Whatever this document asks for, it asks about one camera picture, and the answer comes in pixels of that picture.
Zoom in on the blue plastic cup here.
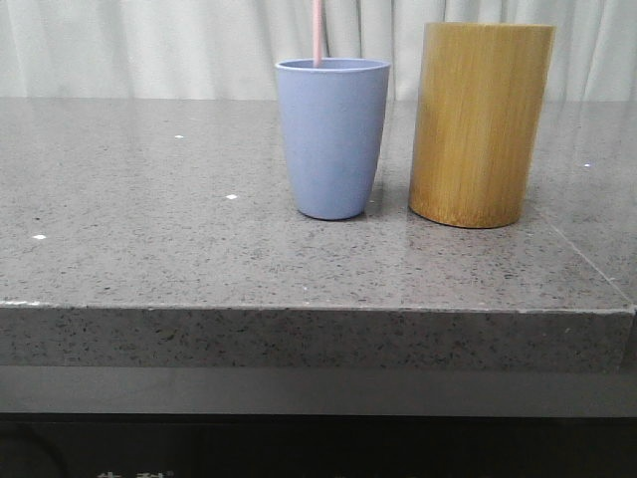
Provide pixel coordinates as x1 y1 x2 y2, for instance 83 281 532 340
275 58 390 220

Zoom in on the pink chopstick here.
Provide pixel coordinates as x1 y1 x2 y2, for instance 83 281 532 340
312 0 322 69

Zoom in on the bamboo cylindrical holder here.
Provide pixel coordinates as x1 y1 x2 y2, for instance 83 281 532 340
408 22 555 228

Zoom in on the white curtain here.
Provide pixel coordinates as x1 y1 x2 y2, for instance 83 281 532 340
1 1 636 101

